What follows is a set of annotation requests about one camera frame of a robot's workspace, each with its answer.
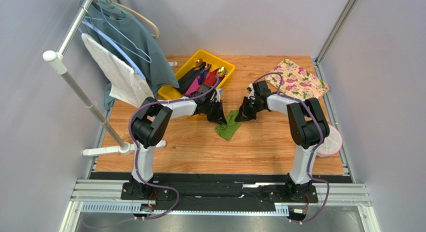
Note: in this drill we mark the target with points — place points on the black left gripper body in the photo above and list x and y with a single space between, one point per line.
213 110

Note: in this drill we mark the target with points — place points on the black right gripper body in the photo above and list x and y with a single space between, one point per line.
249 106

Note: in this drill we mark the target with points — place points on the green paper napkin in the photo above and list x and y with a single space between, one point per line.
227 131

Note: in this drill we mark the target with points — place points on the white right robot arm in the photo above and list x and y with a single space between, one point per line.
308 128

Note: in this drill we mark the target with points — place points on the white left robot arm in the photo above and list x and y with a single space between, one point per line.
148 125

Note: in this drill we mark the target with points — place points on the red rolled napkin in bin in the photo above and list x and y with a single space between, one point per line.
214 76

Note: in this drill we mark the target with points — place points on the pink rolled napkin in bin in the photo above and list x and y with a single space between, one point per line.
194 86

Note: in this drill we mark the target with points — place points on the black rolled napkin in bin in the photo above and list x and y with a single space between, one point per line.
185 81

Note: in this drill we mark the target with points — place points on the yellow plastic cutlery bin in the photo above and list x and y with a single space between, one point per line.
213 62

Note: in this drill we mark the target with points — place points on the floral patterned tray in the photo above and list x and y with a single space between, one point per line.
295 81

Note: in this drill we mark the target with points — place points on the white towel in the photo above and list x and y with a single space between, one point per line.
126 84

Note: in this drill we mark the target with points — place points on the white mesh food cover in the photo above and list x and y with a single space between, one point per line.
331 144

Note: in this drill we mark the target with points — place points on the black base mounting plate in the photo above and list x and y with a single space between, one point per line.
222 192

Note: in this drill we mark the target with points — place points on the grey-green t-shirt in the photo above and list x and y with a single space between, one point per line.
158 73

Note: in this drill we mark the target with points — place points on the wooden clothes hanger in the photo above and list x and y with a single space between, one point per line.
118 5

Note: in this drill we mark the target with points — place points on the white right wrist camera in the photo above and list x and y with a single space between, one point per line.
251 91

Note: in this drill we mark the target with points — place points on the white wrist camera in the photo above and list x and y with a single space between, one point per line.
251 91
217 95

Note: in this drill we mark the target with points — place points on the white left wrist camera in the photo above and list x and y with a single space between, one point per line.
217 95

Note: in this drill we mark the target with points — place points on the aluminium frame rail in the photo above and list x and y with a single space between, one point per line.
104 196

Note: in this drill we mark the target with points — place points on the blue wire hanger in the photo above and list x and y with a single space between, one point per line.
88 22

